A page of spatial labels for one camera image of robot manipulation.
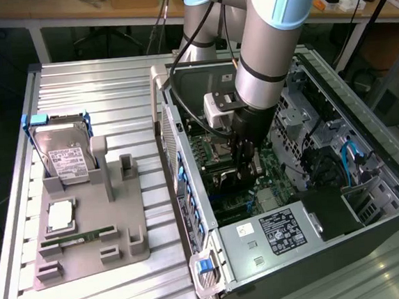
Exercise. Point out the black box on floor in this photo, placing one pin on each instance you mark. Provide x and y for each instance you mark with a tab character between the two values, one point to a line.
398	104

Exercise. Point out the green RAM stick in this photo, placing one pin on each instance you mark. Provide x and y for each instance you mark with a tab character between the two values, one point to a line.
74	239

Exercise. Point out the grey power supply with label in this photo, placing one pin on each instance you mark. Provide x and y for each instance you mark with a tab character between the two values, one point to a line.
243	254

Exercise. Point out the grey metal disk bay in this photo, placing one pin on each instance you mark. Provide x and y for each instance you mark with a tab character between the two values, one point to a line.
294	116

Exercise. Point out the open black PC case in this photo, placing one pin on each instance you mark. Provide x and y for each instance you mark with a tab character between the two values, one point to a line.
197	83

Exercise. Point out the green motherboard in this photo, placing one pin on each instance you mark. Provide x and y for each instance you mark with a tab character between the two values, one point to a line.
275	178

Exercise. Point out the black chair base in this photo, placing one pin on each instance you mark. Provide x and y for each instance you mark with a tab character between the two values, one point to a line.
106	38

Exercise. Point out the white box with black item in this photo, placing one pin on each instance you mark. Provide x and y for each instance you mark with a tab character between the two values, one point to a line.
338	2

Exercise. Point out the silver CPU chip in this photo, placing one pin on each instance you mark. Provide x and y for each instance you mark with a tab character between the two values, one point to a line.
61	215

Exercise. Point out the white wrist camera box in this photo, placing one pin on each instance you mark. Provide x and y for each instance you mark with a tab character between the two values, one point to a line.
217	109

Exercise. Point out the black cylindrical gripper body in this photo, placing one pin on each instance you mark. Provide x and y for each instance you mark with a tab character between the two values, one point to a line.
253	125

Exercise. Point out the hard disk in blue carrier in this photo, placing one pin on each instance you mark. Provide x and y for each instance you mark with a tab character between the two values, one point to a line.
59	144

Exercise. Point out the silver chipset heatsink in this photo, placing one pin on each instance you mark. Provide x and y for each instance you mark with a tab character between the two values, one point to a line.
267	201

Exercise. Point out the wooden desk white legs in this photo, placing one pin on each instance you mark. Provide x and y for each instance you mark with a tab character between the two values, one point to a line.
68	10

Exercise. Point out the grey plastic parts rack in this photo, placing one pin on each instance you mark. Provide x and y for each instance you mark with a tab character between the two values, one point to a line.
86	215

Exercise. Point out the small orange item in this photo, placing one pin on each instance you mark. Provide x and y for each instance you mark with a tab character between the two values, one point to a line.
320	4

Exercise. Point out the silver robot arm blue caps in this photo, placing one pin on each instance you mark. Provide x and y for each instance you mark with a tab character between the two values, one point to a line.
264	46

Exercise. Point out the CPU socket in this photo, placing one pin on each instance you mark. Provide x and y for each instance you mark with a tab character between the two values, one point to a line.
220	151

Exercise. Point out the black slanted pole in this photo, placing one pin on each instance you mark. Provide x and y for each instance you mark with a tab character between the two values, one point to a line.
365	23

